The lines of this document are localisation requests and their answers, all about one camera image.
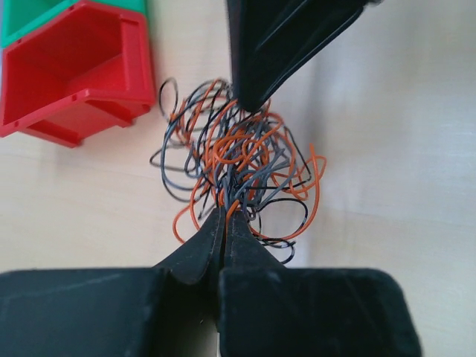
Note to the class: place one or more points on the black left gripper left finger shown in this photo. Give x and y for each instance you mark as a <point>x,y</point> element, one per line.
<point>163,310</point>

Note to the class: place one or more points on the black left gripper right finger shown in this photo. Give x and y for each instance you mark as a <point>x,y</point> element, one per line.
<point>267,309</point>

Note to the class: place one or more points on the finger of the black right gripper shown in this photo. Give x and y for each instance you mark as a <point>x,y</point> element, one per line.
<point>271,39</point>

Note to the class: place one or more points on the red plastic bin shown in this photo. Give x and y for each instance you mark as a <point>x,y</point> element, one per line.
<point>86,70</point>

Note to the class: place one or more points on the green plastic bin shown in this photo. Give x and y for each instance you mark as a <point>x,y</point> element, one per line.
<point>19,18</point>

